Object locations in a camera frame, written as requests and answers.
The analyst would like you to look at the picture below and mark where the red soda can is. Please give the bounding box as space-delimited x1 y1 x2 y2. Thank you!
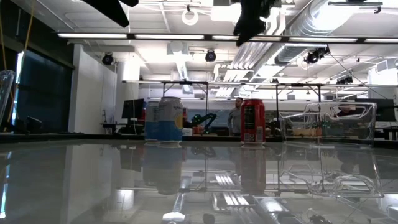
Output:
240 98 266 147

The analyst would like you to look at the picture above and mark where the silver ventilation duct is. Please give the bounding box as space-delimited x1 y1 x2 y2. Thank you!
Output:
275 0 349 65

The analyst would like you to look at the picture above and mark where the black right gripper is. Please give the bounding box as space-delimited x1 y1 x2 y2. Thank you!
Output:
233 0 282 47

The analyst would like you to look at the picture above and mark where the clear plastic bin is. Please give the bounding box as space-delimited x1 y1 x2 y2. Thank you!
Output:
0 69 16 125
279 101 377 147

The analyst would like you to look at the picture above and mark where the overhead LED light bar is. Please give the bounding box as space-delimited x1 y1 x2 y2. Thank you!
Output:
57 32 398 44

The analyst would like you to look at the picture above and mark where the white hanging ring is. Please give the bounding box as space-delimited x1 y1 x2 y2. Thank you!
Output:
181 7 200 27

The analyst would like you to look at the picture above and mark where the seated person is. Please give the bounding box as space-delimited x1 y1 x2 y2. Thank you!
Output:
336 104 358 118

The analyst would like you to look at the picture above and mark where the yellow cable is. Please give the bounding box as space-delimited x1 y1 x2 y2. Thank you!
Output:
5 0 35 125

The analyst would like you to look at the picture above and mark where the white blue soda can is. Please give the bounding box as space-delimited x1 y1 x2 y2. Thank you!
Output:
157 96 184 146
144 100 161 146

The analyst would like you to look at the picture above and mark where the black computer monitor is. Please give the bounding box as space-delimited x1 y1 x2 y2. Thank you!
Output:
121 98 146 119
355 98 396 123

